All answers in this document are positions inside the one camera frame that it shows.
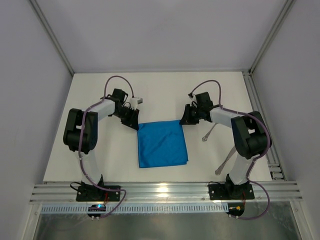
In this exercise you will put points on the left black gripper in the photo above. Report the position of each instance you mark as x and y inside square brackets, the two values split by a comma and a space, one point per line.
[128, 115]

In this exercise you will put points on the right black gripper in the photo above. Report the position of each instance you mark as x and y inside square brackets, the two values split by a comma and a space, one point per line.
[191, 114]

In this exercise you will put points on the blue satin napkin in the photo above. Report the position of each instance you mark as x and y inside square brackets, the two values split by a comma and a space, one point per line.
[161, 144]

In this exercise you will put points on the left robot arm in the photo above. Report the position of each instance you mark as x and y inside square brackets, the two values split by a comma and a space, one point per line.
[81, 131]

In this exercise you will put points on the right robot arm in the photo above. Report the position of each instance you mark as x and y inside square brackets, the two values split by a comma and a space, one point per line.
[251, 141]

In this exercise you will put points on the silver fork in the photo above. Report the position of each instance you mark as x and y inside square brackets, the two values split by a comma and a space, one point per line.
[205, 138]

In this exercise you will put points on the silver table knife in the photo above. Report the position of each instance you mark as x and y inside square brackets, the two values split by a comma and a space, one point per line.
[221, 167]

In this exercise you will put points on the left controller board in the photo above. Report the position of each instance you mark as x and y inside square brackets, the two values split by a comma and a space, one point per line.
[96, 211]

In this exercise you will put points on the controller board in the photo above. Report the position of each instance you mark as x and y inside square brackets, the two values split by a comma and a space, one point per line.
[235, 210]
[96, 211]

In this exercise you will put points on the right controller board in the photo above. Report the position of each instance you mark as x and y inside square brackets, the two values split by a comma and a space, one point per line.
[235, 210]

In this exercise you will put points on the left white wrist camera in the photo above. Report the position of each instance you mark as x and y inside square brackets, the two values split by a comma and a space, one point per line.
[135, 102]

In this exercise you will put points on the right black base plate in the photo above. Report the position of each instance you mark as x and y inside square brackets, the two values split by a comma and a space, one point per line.
[229, 191]

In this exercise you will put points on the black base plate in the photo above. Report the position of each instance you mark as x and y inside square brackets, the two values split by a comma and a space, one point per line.
[229, 191]
[90, 193]

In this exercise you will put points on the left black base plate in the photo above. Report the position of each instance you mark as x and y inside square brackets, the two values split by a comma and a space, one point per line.
[90, 193]

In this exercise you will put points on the slotted grey cable duct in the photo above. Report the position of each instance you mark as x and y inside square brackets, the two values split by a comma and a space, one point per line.
[139, 208]

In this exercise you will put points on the aluminium front rail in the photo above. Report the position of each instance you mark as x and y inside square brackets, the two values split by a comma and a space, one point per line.
[166, 192]

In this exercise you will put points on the left aluminium frame post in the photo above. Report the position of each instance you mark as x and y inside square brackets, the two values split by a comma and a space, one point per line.
[51, 35]

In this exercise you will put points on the aluminium frame post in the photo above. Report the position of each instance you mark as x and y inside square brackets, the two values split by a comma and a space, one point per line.
[51, 35]
[272, 33]

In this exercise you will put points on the right aluminium frame post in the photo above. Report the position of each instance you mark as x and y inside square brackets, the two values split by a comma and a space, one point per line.
[272, 33]

